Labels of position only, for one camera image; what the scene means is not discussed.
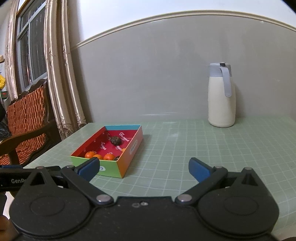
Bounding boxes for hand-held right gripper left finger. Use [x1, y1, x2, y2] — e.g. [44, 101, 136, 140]
[29, 158, 115, 205]

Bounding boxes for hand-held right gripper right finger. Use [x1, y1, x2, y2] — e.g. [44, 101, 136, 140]
[174, 158, 259, 206]

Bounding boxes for colourful cardboard box red inside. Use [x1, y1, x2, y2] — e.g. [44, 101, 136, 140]
[70, 125, 144, 179]

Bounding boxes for person's left hand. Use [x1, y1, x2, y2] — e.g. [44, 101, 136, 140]
[0, 215, 14, 240]

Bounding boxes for dark bags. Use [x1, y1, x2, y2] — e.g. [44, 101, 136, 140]
[0, 120, 12, 142]

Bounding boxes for wooden sofa orange cushion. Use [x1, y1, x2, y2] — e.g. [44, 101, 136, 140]
[0, 78, 62, 166]

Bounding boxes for white thermos jug grey lid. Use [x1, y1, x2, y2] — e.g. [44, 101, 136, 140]
[208, 62, 236, 128]

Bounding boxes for beige satin curtain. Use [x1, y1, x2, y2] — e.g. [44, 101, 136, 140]
[43, 0, 75, 140]
[5, 0, 20, 100]
[60, 0, 88, 129]

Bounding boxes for window with metal frame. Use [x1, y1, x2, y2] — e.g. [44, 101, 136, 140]
[16, 0, 48, 93]

